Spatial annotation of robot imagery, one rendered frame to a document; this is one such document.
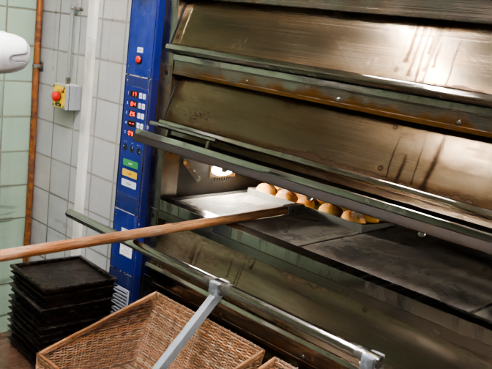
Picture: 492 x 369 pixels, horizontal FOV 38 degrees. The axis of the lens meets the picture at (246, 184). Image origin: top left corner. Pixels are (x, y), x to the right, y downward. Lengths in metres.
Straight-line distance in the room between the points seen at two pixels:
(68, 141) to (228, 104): 0.95
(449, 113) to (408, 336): 0.60
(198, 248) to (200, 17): 0.78
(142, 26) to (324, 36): 0.79
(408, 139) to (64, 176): 1.65
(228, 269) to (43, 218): 1.16
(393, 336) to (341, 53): 0.78
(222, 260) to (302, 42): 0.77
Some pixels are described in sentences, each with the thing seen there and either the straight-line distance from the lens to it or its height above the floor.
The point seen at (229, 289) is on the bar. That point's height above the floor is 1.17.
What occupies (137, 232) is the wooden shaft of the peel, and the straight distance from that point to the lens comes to 2.08.
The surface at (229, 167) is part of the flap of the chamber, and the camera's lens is 2.08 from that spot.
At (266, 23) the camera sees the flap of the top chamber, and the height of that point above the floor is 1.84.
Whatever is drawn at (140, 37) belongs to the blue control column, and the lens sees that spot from 2.60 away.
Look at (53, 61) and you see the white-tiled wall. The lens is 3.14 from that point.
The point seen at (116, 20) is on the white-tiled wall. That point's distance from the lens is 2.78.
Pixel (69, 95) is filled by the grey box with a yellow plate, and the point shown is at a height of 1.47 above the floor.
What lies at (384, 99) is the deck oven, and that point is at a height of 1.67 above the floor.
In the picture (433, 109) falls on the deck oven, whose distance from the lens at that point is 1.84.
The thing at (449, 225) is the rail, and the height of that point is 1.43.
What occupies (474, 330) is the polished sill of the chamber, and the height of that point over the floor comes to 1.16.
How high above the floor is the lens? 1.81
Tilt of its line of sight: 12 degrees down
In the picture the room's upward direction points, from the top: 7 degrees clockwise
